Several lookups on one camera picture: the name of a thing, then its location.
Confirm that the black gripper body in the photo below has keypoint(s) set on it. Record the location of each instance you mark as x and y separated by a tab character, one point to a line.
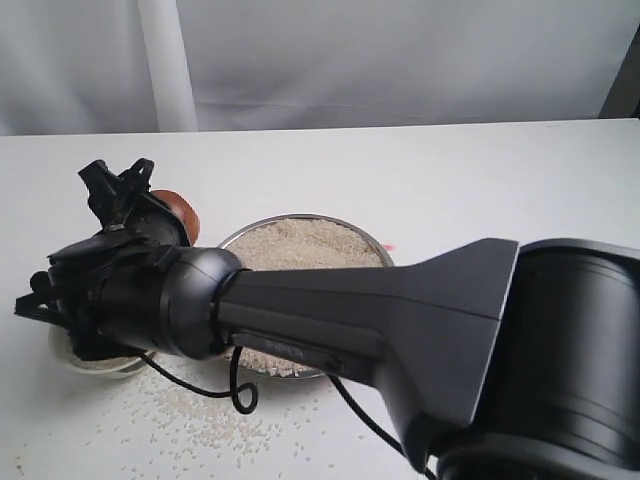
105	291

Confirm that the brown wooden cup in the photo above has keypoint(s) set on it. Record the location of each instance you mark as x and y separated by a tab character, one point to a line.
172	220

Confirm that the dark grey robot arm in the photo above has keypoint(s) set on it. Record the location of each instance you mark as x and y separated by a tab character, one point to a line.
503	361

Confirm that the white ceramic bowl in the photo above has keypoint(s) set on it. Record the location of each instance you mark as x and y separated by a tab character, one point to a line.
61	346

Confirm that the spilled rice grains on table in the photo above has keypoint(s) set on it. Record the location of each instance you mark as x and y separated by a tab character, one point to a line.
300	430

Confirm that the rice heap on plate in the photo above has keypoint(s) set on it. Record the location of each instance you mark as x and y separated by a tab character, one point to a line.
302	242

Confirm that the white backdrop curtain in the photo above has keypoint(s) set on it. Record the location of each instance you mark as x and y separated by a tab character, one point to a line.
79	67

